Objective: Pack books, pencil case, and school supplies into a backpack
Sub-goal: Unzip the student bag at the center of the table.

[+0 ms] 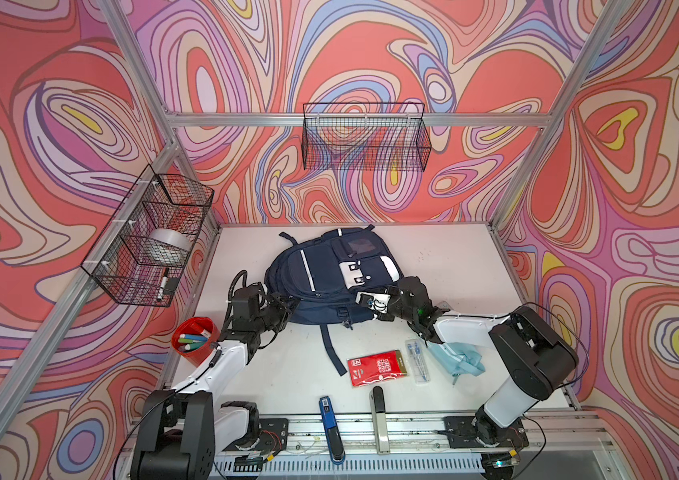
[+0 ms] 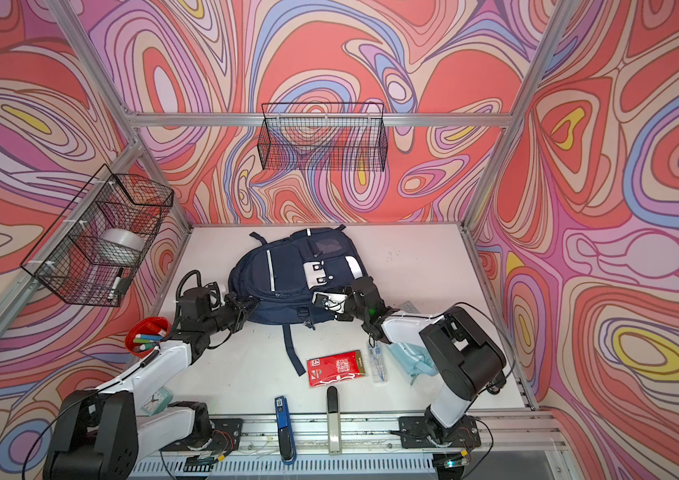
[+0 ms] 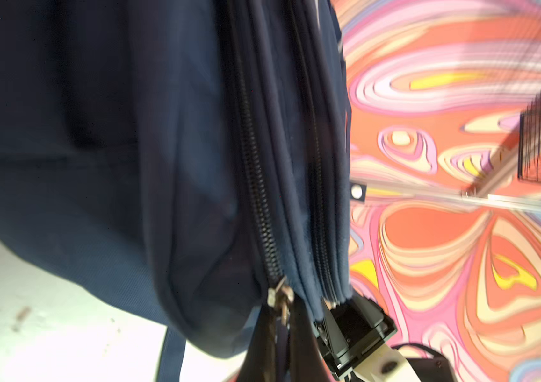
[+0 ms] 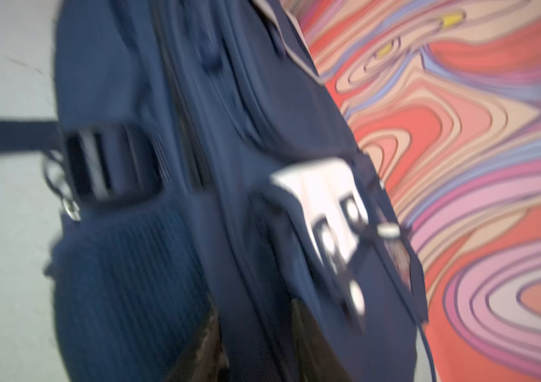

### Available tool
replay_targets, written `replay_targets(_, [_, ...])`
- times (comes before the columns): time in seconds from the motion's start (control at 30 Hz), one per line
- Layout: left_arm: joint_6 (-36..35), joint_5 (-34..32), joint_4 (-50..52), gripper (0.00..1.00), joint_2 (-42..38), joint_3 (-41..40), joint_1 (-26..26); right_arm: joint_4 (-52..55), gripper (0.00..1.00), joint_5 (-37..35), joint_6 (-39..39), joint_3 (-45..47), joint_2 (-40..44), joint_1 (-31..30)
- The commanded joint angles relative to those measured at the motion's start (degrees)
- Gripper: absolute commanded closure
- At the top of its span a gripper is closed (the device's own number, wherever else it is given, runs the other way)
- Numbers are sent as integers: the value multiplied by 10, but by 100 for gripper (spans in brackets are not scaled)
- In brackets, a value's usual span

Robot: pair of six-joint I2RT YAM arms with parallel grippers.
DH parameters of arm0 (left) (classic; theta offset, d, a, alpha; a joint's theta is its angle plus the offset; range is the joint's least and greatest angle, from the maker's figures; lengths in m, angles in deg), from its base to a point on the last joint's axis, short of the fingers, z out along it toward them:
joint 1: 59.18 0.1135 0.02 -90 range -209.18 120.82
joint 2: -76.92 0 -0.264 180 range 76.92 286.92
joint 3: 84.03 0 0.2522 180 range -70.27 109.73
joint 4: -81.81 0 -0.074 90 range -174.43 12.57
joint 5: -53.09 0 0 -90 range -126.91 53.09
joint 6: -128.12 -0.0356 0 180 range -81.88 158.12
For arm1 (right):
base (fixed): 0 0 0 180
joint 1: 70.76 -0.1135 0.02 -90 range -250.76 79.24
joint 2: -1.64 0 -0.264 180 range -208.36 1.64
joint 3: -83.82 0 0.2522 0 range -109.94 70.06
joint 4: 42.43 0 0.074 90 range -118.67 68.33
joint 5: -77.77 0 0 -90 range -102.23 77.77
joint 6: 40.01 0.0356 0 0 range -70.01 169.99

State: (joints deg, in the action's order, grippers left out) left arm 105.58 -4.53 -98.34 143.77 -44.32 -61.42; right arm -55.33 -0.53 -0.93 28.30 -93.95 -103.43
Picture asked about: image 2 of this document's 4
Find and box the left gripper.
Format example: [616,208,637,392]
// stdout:
[200,294,260,339]

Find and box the clear pen pack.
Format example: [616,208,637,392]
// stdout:
[367,342,389,384]

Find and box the light blue pencil case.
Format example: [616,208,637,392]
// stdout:
[387,343,439,384]

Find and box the navy blue backpack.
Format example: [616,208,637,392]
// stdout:
[228,225,367,376]

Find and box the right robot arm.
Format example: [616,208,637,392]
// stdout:
[313,276,507,430]

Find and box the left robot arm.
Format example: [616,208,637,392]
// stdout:
[39,284,260,479]

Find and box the grey calculator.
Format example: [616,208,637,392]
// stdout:
[399,301,419,314]

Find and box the red cup with markers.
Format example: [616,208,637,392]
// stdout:
[124,316,172,358]

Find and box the red packet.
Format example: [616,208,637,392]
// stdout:
[307,350,365,387]

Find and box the marker in basket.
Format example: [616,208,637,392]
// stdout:
[107,268,125,302]

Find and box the black beige stapler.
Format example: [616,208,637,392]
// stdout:
[327,386,341,455]

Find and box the blue stapler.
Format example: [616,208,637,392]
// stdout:
[275,396,297,465]

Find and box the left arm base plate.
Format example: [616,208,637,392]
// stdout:
[161,417,244,455]

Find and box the left wire basket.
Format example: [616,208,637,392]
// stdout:
[21,166,175,308]

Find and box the wire basket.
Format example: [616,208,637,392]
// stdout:
[21,166,175,308]
[257,101,389,172]

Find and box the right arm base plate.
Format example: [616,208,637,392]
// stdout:
[391,415,481,451]

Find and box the back wire basket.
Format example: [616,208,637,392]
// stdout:
[257,101,389,172]

